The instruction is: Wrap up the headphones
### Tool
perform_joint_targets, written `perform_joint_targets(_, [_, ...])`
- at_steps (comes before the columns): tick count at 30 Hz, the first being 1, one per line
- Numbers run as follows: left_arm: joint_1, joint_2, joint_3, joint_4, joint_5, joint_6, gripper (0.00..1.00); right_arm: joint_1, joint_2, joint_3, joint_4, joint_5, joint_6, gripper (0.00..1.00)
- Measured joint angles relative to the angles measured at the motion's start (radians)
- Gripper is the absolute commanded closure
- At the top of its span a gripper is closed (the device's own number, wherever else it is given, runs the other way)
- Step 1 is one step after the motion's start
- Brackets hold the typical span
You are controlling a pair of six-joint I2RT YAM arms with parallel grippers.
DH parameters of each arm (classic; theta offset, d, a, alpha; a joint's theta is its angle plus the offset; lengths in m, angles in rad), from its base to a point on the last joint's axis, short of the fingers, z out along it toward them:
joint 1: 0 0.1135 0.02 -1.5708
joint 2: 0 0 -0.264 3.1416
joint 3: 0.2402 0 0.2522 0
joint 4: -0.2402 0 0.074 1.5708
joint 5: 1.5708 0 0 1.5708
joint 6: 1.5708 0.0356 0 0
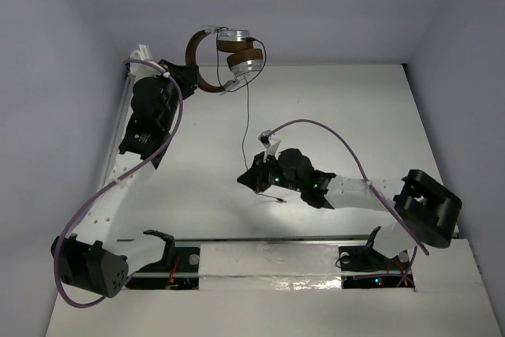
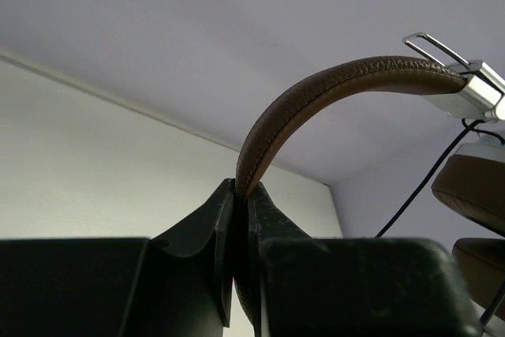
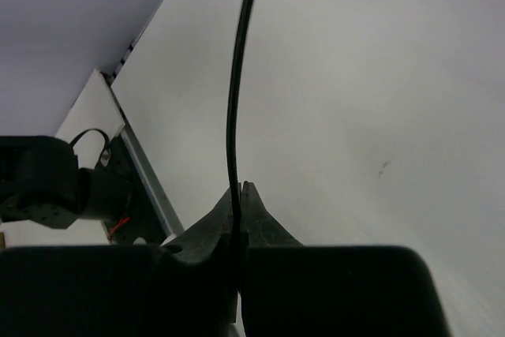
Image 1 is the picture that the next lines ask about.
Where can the aluminium rail left side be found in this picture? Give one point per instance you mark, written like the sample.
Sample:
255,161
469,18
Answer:
109,160

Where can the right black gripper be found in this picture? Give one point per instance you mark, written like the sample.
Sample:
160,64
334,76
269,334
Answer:
256,177

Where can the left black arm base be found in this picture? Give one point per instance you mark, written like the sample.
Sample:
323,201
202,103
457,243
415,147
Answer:
177,269

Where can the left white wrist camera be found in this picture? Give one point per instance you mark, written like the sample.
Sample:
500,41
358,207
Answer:
141,53

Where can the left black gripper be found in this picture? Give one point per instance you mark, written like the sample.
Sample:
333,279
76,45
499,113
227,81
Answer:
183,76

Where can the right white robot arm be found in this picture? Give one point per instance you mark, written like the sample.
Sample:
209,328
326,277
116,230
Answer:
425,211

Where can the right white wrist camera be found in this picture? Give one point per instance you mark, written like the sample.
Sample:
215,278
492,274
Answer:
270,142

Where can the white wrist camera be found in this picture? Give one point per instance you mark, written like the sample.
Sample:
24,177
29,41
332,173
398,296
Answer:
270,142
141,53

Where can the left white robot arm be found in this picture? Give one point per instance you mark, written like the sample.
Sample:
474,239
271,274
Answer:
91,263

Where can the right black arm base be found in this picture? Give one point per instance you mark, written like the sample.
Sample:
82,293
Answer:
364,268

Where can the brown silver headphones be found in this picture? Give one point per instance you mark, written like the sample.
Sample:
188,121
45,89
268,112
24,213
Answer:
246,57

